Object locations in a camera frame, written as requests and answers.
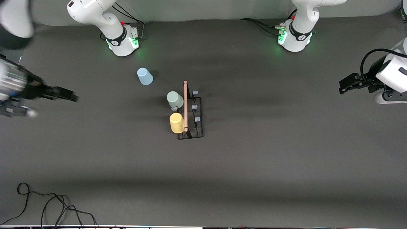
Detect mint green plastic cup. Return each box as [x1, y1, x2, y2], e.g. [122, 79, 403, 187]
[167, 91, 184, 109]

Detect yellow plastic cup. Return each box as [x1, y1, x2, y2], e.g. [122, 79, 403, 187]
[169, 112, 186, 134]

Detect black wire cup holder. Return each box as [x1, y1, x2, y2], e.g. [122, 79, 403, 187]
[172, 80, 204, 140]

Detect light blue plastic cup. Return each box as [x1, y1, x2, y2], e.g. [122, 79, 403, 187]
[137, 67, 154, 86]

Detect loose thin black cable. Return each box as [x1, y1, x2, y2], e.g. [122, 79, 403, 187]
[0, 182, 98, 229]

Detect black right arm base cables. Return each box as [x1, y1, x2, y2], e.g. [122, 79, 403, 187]
[100, 3, 145, 41]

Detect black arm base cables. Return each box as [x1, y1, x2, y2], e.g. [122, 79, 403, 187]
[100, 3, 145, 41]
[240, 18, 286, 36]

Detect black left arm base cables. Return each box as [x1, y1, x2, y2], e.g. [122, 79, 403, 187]
[240, 18, 286, 36]

